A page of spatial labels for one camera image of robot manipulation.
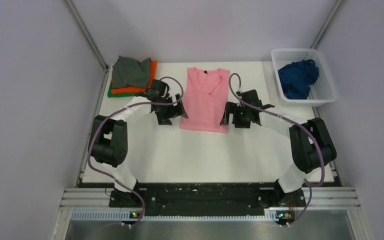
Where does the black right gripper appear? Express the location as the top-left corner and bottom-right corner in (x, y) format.
(220, 101), (251, 129)

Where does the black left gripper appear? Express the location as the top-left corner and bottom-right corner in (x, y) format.
(154, 93), (188, 125)

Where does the pink t shirt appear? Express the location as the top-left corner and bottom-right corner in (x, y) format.
(180, 67), (230, 134)

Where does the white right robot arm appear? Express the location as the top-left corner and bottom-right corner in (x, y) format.
(220, 100), (337, 206)

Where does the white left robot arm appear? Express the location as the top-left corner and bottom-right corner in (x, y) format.
(87, 92), (188, 208)

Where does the orange folded t shirt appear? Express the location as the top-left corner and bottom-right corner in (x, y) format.
(110, 60), (158, 94)

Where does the grey folded t shirt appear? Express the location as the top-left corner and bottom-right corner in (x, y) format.
(112, 56), (152, 88)

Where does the green folded t shirt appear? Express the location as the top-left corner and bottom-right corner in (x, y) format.
(107, 83), (137, 98)

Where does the blue crumpled t shirt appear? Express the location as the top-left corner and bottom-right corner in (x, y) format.
(277, 59), (320, 100)

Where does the white plastic basket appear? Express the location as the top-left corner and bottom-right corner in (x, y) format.
(271, 48), (337, 107)

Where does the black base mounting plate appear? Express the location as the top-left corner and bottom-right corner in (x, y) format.
(109, 182), (306, 217)

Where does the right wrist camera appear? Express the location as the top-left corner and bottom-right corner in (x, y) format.
(236, 89), (275, 110)

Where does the white slotted cable duct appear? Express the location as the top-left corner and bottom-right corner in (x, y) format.
(71, 209), (293, 222)

